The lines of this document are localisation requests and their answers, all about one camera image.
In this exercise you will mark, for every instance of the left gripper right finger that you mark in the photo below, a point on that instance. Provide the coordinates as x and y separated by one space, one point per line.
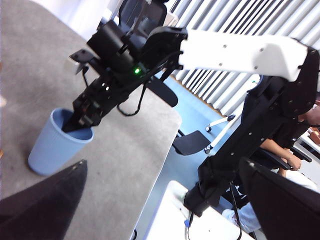
287 207

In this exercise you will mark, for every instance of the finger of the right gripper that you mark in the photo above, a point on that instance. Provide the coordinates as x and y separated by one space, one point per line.
71 126

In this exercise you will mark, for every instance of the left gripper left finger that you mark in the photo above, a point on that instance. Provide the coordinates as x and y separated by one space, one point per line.
37 207

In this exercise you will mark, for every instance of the blue ribbed plastic cup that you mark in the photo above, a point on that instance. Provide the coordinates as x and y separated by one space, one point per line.
52 150

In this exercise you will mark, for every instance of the black mesh office chair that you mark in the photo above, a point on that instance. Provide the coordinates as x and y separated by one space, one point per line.
162 91

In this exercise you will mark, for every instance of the person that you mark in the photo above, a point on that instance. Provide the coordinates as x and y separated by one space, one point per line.
292 135

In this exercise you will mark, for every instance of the black chair with white legs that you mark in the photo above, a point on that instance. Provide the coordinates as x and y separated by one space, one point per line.
191 142

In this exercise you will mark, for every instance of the white desk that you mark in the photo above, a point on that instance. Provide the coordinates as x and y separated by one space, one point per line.
170 215

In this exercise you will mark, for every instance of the white slatted blind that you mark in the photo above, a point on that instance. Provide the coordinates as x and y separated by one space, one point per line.
237 17

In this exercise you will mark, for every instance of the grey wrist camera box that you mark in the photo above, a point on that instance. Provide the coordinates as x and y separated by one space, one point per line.
81 56

